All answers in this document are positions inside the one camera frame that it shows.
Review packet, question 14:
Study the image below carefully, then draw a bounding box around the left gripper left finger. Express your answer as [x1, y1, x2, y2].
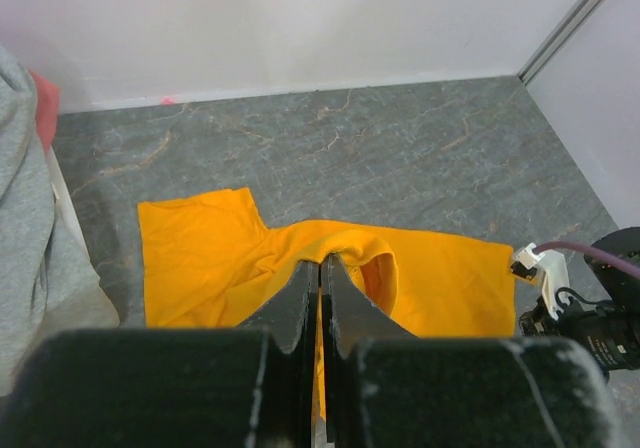
[240, 261, 316, 447]

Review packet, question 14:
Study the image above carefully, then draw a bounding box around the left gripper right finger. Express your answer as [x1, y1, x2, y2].
[320, 255, 413, 447]

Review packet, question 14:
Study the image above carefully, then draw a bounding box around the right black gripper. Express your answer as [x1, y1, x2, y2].
[518, 297, 639, 379]

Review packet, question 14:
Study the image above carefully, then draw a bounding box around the orange t shirt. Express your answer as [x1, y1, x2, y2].
[136, 186, 517, 419]

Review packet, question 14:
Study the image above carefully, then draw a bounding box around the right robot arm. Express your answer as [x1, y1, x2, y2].
[509, 227, 639, 376]

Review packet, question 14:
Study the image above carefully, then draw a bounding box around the grey t shirt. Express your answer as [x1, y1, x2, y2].
[1, 50, 120, 395]

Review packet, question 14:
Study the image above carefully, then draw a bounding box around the pink red garment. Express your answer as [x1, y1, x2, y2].
[29, 70, 60, 153]

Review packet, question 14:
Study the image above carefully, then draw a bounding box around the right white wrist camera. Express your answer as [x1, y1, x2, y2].
[510, 243, 571, 321]

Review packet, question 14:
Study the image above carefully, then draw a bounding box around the right aluminium frame post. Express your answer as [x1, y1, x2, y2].
[517, 0, 604, 86]

